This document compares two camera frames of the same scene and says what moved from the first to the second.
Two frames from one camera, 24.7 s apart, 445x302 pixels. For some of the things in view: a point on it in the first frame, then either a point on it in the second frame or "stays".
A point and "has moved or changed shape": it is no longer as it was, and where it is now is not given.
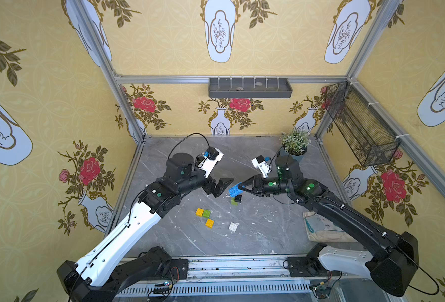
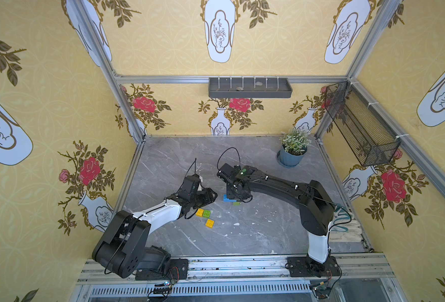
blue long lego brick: x=235 y=190 has moved or changed shape
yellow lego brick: x=199 y=212 stays
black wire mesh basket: x=370 y=137 stays
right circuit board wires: x=322 y=290 stays
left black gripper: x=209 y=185 to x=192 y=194
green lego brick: x=207 y=213 stays
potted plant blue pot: x=295 y=142 stays
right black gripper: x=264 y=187 to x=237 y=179
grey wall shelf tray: x=246 y=87 stays
